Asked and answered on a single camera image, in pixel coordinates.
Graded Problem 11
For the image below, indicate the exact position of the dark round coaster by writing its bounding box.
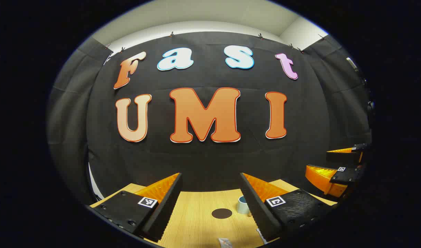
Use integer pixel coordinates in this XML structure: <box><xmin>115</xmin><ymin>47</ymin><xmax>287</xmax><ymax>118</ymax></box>
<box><xmin>211</xmin><ymin>208</ymin><xmax>233</xmax><ymax>219</ymax></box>

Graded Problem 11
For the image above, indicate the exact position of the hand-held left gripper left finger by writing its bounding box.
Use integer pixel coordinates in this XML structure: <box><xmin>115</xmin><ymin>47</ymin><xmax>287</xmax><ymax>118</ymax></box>
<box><xmin>89</xmin><ymin>173</ymin><xmax>183</xmax><ymax>242</ymax></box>

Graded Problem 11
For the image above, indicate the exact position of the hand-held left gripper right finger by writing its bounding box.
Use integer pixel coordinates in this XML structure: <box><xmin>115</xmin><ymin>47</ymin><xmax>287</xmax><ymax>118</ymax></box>
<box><xmin>239</xmin><ymin>173</ymin><xmax>337</xmax><ymax>242</ymax></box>

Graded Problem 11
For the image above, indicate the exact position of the black backdrop cloth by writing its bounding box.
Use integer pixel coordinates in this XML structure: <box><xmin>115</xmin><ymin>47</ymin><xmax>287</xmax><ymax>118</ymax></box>
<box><xmin>47</xmin><ymin>31</ymin><xmax>374</xmax><ymax>207</ymax></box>

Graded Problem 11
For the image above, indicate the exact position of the light blue cup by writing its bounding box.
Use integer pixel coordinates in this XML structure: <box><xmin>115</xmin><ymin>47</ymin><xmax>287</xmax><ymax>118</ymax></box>
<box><xmin>237</xmin><ymin>196</ymin><xmax>251</xmax><ymax>215</ymax></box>

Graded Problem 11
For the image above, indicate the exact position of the wooden desktop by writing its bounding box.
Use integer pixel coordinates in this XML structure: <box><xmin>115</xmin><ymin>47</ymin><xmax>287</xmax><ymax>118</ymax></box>
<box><xmin>90</xmin><ymin>179</ymin><xmax>338</xmax><ymax>248</ymax></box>

